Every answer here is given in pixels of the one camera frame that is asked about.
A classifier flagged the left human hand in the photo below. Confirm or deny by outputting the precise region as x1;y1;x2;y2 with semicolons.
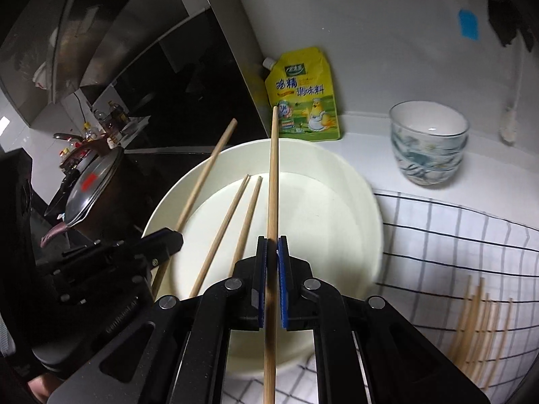
27;373;63;403

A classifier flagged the wooden chopstick in bowl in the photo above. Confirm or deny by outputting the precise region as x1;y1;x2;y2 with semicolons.
189;174;250;297
228;176;263;277

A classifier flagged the pan with glass lid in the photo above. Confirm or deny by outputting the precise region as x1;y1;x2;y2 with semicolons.
40;147;123;248

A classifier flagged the large white round basin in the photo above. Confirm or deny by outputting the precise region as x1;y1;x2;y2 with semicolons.
141;137;386;380

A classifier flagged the condiment bottles group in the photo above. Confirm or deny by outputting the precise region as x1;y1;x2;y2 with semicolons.
54;100;132;157

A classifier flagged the white black grid cloth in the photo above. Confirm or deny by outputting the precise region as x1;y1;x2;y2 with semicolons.
220;191;539;404

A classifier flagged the top floral ceramic bowl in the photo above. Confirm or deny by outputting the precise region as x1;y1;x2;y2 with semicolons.
389;100;470;187

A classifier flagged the yellow chicken seasoning pouch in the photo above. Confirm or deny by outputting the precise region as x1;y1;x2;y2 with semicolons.
263;46;341;141

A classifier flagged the stainless range hood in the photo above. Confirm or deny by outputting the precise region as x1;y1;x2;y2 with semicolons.
1;0;270;125

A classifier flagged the white dish brush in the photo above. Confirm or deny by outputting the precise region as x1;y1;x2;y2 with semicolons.
499;34;526;146

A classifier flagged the dark hanging cloth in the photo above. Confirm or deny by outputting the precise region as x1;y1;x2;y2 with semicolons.
487;0;538;53

